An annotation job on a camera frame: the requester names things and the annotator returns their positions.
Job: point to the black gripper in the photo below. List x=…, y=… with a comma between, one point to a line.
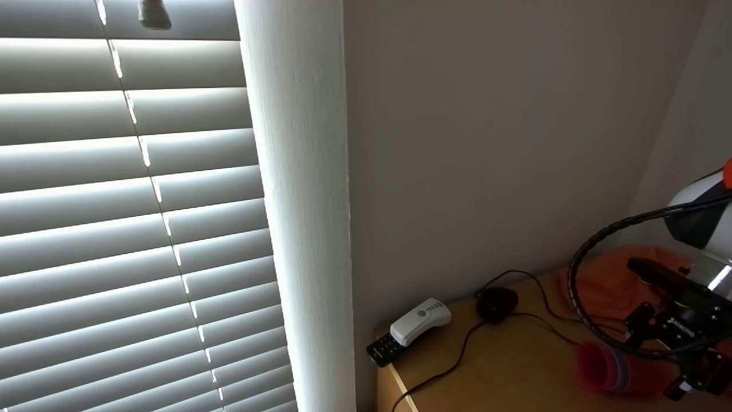
x=700, y=328

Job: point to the blue plastic cup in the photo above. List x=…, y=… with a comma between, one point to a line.
x=621, y=372

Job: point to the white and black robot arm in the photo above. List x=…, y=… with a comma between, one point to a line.
x=700, y=219

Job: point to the orange towel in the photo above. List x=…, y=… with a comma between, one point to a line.
x=602, y=289

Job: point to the black computer mouse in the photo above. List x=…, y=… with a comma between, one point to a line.
x=496, y=302

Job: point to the white handheld device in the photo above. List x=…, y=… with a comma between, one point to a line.
x=420, y=321

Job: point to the black remote control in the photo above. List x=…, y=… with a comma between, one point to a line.
x=380, y=351

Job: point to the white window blinds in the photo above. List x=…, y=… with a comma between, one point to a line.
x=114, y=229

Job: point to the grey blind knob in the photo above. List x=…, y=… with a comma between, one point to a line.
x=153, y=12

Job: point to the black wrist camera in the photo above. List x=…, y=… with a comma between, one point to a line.
x=658, y=273

